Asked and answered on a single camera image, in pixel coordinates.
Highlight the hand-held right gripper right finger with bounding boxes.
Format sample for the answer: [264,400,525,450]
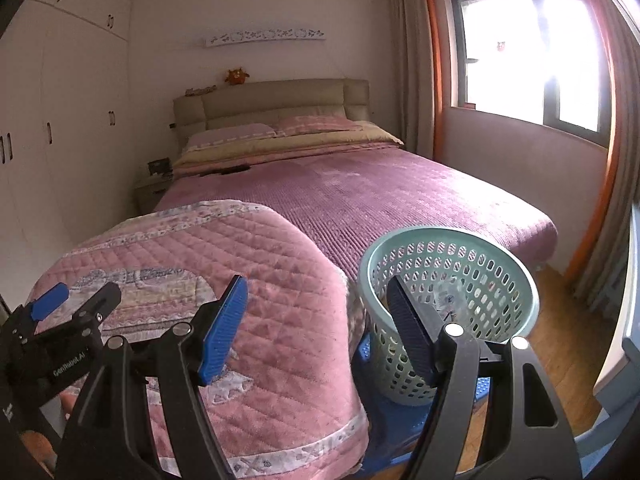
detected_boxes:
[386,275,584,480]

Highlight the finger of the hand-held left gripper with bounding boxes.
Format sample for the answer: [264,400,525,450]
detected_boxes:
[74,282,122,333]
[10,282,70,336]

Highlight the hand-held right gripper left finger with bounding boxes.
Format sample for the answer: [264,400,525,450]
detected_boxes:
[56,274,250,480]

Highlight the teal plastic basket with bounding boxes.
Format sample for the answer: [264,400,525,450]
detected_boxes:
[357,226,541,407]

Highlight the person's left hand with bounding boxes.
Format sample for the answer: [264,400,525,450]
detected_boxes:
[22,394,78,466]

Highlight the clear plastic wrapper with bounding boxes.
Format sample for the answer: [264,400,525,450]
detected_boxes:
[425,280,471,321]

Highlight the pink quilted blanket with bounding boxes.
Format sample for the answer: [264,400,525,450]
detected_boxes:
[22,199,371,480]

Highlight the blue plastic stool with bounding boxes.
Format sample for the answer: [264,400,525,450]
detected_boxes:
[350,332,493,478]

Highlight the grey nightstand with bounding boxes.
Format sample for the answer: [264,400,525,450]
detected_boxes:
[134,176,173,213]

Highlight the bed with purple cover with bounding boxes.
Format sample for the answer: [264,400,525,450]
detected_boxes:
[152,147,560,286]

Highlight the flat black object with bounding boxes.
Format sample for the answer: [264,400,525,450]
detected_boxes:
[200,164,251,177]

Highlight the white wardrobe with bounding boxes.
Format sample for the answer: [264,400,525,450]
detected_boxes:
[0,0,133,306]

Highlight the pink pillow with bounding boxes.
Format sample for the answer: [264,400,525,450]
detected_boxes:
[274,114,368,138]
[182,122,278,153]

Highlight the white desk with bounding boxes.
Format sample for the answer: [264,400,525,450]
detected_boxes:
[592,205,640,441]

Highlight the beige padded headboard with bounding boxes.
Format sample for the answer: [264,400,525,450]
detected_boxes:
[172,78,371,156]

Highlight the window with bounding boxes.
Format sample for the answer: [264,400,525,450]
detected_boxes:
[442,0,616,148]

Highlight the beige curtain orange edge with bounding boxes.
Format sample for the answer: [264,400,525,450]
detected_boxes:
[562,0,640,321]
[387,0,443,163]

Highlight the white carved wall ornament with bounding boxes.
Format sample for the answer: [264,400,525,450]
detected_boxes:
[202,27,328,50]

